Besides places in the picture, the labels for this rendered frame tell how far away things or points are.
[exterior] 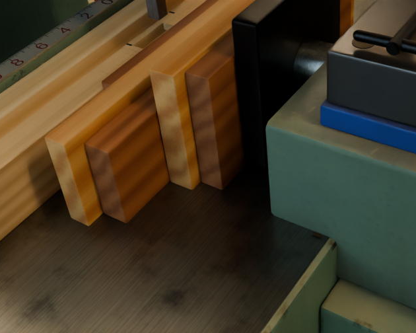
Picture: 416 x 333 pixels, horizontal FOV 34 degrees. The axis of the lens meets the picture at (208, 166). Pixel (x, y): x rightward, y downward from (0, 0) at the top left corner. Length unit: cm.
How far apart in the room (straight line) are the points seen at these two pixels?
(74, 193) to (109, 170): 3
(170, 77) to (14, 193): 11
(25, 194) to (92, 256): 5
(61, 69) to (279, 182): 15
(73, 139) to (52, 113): 5
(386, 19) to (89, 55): 18
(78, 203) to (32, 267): 4
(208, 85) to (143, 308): 11
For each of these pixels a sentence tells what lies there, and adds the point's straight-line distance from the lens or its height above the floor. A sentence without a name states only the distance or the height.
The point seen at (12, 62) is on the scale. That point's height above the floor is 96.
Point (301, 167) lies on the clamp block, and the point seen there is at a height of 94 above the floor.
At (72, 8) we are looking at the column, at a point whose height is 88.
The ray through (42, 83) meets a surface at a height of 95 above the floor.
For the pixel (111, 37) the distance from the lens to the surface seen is 44.
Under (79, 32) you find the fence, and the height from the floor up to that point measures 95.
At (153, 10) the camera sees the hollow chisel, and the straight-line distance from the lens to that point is 44.
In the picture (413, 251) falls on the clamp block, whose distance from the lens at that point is 33.
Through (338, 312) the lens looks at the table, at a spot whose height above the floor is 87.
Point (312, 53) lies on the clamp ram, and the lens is 38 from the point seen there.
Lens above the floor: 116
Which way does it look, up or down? 40 degrees down
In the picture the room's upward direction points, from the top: 8 degrees counter-clockwise
